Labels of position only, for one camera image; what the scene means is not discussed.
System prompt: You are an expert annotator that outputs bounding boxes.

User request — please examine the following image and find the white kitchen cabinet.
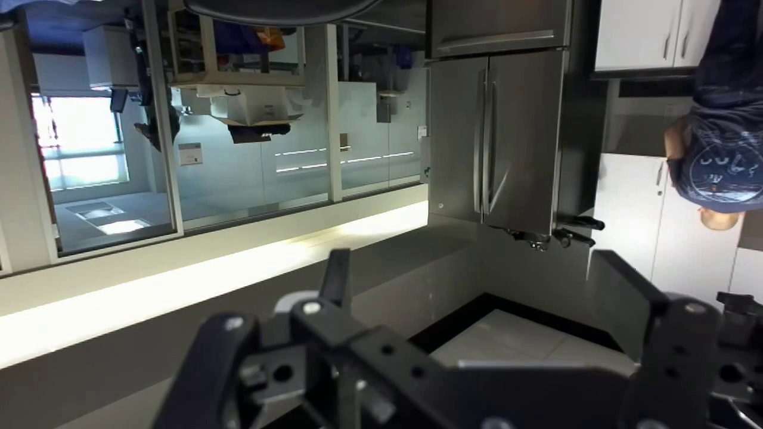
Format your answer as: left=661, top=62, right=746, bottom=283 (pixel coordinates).
left=595, top=149, right=763, bottom=305
left=595, top=0, right=722, bottom=75

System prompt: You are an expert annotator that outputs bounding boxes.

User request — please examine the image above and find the person in blue clothes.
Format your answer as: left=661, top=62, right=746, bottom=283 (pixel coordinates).
left=662, top=0, right=763, bottom=234

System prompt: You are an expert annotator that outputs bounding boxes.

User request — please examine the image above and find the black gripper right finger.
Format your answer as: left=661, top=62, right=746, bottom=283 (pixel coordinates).
left=587, top=248, right=763, bottom=429

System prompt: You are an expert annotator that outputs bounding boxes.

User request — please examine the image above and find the white box behind glass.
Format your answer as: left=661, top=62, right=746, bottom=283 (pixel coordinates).
left=208, top=80, right=307, bottom=147

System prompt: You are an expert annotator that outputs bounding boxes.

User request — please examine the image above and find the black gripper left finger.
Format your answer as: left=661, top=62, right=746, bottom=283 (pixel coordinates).
left=152, top=245, right=448, bottom=429

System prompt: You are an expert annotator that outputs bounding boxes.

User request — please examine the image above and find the stainless steel fridge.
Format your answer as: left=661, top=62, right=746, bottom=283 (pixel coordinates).
left=428, top=0, right=577, bottom=235

